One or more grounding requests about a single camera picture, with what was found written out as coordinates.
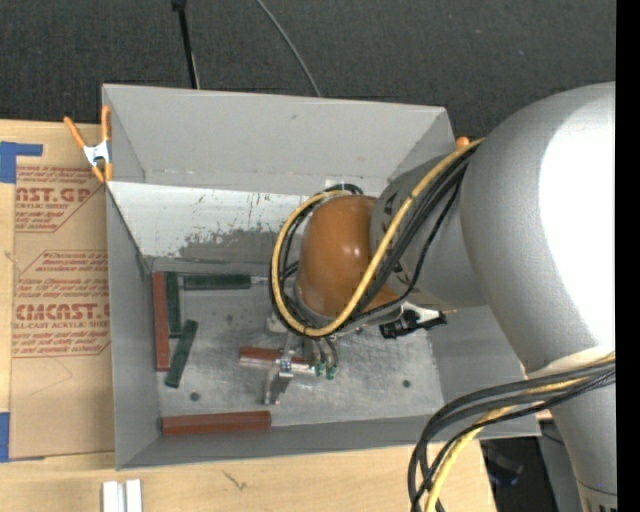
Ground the red-brown flat block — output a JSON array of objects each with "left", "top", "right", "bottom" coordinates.
[
  {"left": 238, "top": 346, "right": 308, "bottom": 367},
  {"left": 151, "top": 271, "right": 172, "bottom": 373},
  {"left": 160, "top": 410, "right": 273, "bottom": 437}
]

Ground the dark green flat block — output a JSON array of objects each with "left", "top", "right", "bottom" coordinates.
[
  {"left": 165, "top": 271, "right": 183, "bottom": 338},
  {"left": 164, "top": 319, "right": 200, "bottom": 389},
  {"left": 183, "top": 273, "right": 253, "bottom": 292}
]

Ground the grey metal bin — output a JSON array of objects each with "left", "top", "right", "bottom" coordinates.
[{"left": 101, "top": 83, "right": 544, "bottom": 472}]

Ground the brown cardboard board, red print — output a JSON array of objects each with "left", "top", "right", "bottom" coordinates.
[{"left": 0, "top": 118, "right": 118, "bottom": 462}]

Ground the black cylinder on white bracket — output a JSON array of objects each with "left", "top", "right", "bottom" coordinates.
[{"left": 378, "top": 300, "right": 449, "bottom": 341}]

